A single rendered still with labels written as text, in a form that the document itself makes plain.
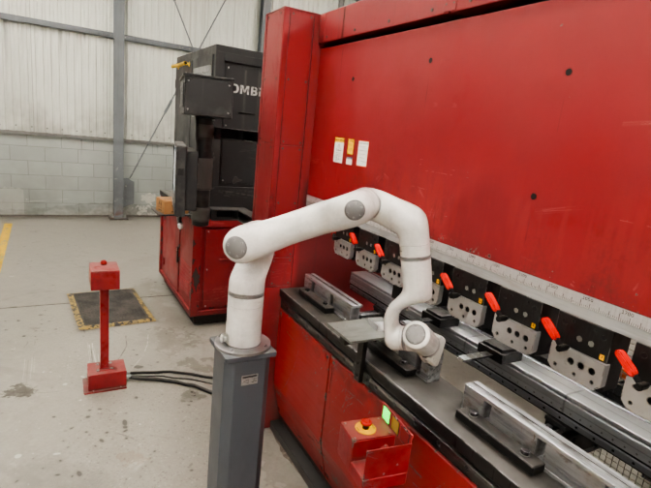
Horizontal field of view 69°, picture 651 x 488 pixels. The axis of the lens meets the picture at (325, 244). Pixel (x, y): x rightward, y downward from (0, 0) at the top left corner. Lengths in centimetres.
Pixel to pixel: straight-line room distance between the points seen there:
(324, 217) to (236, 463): 92
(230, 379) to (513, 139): 115
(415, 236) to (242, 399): 79
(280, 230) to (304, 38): 132
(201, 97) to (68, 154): 620
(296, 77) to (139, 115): 631
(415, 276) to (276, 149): 129
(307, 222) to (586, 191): 75
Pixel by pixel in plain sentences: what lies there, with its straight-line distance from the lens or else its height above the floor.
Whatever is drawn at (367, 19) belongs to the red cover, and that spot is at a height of 221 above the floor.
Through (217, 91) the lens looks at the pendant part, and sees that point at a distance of 255.
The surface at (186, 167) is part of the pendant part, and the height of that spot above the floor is 150.
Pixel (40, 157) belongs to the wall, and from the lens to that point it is 862.
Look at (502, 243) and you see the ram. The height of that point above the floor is 146.
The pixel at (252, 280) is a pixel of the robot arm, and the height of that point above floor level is 125.
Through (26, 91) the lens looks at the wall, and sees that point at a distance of 857.
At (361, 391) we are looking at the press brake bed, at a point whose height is 73.
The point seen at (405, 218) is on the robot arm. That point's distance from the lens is 139.
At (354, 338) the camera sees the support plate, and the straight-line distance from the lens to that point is 182.
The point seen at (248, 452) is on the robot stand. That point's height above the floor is 62.
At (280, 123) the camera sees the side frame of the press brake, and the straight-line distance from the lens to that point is 249.
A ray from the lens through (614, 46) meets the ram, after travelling 141.
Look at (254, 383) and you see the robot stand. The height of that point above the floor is 89.
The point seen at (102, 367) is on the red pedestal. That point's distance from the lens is 346.
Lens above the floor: 173
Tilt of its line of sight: 13 degrees down
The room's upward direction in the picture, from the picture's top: 6 degrees clockwise
